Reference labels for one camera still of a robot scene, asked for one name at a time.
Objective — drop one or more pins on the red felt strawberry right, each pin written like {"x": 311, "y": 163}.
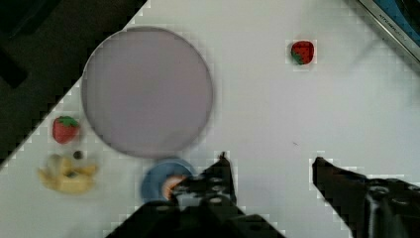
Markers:
{"x": 302, "y": 52}

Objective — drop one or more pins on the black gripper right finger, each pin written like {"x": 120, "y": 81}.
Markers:
{"x": 370, "y": 207}

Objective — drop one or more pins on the red felt strawberry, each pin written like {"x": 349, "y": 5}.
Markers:
{"x": 64, "y": 129}
{"x": 302, "y": 52}

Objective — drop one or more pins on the small blue bowl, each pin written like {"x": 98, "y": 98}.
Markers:
{"x": 151, "y": 185}

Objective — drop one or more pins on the red felt strawberry left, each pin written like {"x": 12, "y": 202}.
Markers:
{"x": 64, "y": 129}

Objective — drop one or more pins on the orange felt shrimp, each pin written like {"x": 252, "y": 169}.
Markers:
{"x": 169, "y": 185}

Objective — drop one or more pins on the yellow peeled felt banana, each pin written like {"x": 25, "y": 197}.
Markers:
{"x": 60, "y": 174}

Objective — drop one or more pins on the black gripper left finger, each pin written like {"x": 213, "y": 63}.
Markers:
{"x": 203, "y": 206}

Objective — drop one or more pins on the grey round plate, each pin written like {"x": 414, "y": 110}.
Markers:
{"x": 146, "y": 92}

